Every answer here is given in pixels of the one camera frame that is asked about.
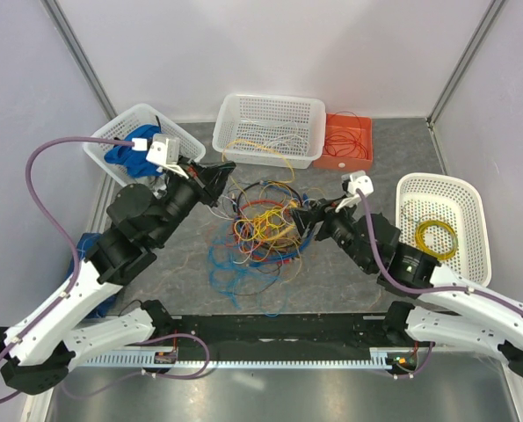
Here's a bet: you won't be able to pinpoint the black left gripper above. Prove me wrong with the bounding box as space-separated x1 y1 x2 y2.
151 155 237 247

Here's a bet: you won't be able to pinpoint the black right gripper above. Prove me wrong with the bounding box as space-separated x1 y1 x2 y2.
287 194 374 273

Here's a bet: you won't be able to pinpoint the thin yellow wire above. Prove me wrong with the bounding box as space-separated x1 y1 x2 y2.
234 182 328 265

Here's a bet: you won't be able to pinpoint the thin white wire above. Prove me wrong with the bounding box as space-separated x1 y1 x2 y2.
214 184 266 265

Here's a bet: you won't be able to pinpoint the thin red wire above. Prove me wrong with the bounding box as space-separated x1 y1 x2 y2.
323 110 372 160
324 127 370 162

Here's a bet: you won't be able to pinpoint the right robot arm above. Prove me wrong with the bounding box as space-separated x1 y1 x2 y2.
292 202 523 377

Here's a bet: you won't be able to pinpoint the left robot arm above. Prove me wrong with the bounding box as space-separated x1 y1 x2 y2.
0 158 236 396

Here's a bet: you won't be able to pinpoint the white perforated basket middle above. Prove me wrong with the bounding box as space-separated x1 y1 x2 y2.
212 93 326 170

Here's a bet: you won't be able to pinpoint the orange plastic tray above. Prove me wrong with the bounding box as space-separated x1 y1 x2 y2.
312 112 374 172

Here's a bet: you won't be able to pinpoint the white perforated basket right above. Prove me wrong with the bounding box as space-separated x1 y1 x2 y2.
396 172 491 287

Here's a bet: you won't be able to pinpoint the blue plaid cloth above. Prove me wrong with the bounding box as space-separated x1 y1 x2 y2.
76 232 117 319

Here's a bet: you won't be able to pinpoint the thick red cable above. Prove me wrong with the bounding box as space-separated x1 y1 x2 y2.
234 200 297 269

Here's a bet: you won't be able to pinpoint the thick yellow cable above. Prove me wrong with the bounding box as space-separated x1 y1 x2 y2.
247 197 309 258

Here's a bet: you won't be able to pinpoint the thick black cable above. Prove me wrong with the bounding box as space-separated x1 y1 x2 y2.
236 178 306 221

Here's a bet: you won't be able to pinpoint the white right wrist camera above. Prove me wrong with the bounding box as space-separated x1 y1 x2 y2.
335 171 374 213

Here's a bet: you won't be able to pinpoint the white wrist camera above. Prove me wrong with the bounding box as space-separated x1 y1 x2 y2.
132 133 188 178
335 171 374 213

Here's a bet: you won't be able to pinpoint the thin brown wire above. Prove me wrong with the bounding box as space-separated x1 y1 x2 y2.
225 258 288 296

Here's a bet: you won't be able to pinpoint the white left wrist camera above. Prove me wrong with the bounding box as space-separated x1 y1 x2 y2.
132 133 188 178

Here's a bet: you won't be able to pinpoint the white wires in basket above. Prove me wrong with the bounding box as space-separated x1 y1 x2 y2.
238 116 311 156

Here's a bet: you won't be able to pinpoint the thin light blue wire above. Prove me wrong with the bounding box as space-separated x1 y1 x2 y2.
207 232 290 317

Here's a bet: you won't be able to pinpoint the yellow green wire coil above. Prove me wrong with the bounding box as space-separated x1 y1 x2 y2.
414 219 460 261

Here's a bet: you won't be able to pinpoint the slotted cable duct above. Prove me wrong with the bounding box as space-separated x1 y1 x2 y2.
84 342 394 369

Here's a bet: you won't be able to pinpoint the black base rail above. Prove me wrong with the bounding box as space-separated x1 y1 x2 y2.
149 313 429 358

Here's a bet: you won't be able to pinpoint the aluminium frame post left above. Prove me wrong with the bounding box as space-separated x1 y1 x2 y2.
40 0 117 120

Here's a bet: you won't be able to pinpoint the aluminium frame post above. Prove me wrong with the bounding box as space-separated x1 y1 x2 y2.
40 0 117 120
426 0 507 129

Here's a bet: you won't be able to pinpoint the aluminium frame post right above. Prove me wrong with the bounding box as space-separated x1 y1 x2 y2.
426 0 507 129

